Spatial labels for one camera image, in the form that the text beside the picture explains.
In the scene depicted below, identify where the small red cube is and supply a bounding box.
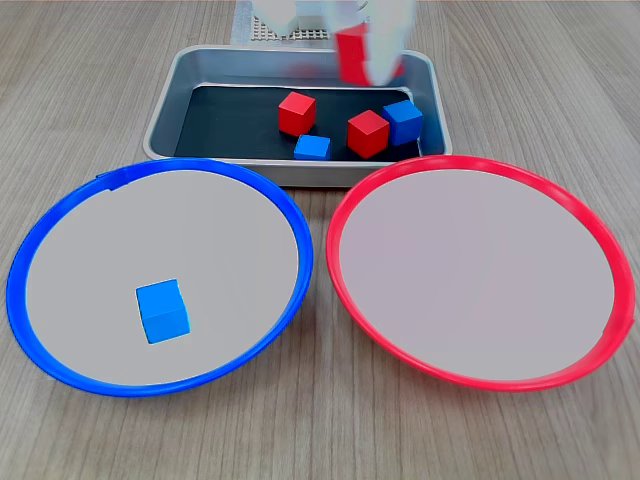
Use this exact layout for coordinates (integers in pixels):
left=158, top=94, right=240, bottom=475
left=277, top=91, right=317, bottom=136
left=334, top=22, right=407, bottom=85
left=346, top=109, right=391, bottom=160

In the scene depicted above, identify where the small blue cube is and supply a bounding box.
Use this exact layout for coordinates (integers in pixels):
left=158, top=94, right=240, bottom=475
left=135, top=278, right=192, bottom=345
left=382, top=99, right=425, bottom=148
left=293, top=134, right=332, bottom=161

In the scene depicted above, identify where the steel tray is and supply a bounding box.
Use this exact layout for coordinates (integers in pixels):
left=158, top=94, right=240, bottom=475
left=143, top=44, right=454, bottom=189

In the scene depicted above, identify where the red-rimmed white plate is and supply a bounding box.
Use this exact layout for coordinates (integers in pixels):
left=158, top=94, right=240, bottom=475
left=325, top=154, right=637, bottom=394

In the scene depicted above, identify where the blue-rimmed white plate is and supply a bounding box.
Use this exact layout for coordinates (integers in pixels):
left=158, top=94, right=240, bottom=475
left=5, top=157, right=315, bottom=399

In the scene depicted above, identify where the pale perforated base plate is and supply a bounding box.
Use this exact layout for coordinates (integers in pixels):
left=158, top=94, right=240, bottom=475
left=249, top=14, right=332, bottom=42

